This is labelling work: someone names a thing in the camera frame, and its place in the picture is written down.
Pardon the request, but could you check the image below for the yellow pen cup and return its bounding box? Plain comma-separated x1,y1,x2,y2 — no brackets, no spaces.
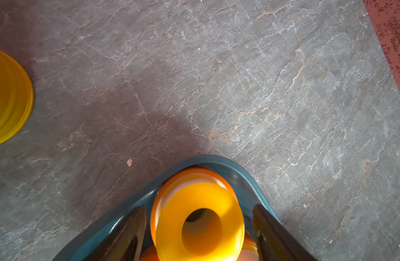
0,51,34,144

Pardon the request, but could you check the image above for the orange tape roll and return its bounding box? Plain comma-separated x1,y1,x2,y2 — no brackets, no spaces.
139,245,159,261
150,166,239,246

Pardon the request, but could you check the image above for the yellow tape roll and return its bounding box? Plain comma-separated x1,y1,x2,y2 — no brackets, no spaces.
237,231,259,261
155,183,244,261

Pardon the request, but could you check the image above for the orange tape roll bottom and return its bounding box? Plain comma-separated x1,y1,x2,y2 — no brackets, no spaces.
139,245,159,261

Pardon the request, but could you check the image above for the teal storage box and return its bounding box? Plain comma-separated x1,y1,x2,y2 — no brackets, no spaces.
51,154,280,261

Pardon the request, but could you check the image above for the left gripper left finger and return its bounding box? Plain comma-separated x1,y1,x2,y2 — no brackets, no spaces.
85,205,147,261

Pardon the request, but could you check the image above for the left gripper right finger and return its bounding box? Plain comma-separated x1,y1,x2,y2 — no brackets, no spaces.
253,204,316,261

